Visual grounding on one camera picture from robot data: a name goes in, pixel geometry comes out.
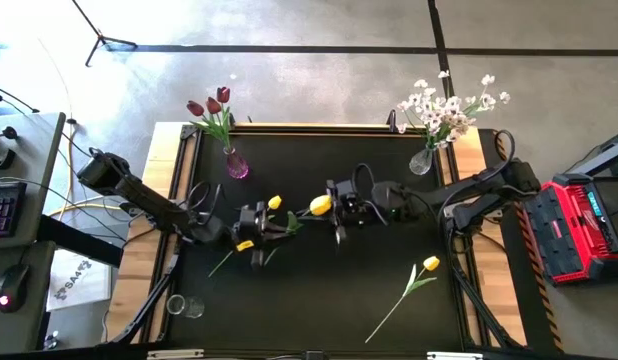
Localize pink glass vase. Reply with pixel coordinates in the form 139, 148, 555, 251
223, 146, 250, 180

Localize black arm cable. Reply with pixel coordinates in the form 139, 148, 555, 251
185, 179, 226, 224
349, 128, 516, 221

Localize black yellow hazard strip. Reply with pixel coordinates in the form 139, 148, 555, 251
477, 128, 565, 354

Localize red black tool case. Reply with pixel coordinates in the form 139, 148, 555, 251
523, 172, 618, 287

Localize red artificial tulip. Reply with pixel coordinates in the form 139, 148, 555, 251
186, 100, 233, 151
205, 96, 234, 151
216, 86, 235, 151

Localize clear glass tumbler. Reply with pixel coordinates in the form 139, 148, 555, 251
166, 293, 206, 320

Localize grey desk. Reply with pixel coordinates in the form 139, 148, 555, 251
0, 112, 67, 354

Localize black aluminium table frame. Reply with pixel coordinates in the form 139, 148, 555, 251
141, 122, 528, 351

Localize silver metal bracket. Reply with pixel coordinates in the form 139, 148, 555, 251
427, 351, 484, 360
147, 348, 205, 360

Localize yellow cable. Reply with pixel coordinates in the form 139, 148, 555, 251
47, 119, 123, 219

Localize black table mat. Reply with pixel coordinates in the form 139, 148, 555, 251
167, 132, 464, 350

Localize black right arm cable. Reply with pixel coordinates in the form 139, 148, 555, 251
349, 128, 516, 221

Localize black computer keyboard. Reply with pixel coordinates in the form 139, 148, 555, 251
0, 180, 28, 239

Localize white printed paper sheet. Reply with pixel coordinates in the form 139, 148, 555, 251
46, 248, 113, 313

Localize clear cut-glass vase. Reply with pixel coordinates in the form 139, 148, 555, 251
408, 144, 437, 176

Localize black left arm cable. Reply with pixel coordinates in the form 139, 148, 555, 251
185, 179, 226, 224

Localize black computer mouse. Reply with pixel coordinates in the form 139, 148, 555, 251
0, 263, 30, 315

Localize black tripod stand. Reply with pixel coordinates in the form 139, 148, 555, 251
70, 0, 139, 68

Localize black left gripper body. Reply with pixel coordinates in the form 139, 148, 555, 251
232, 201, 279, 268

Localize grey metal frame beam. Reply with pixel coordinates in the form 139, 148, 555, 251
563, 127, 618, 177

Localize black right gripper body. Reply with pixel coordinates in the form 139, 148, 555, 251
326, 178, 386, 248

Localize white artificial flower spray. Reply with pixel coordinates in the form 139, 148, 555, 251
421, 69, 478, 150
394, 77, 443, 150
456, 73, 512, 131

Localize black support bar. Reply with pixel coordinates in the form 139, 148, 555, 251
36, 213, 125, 269

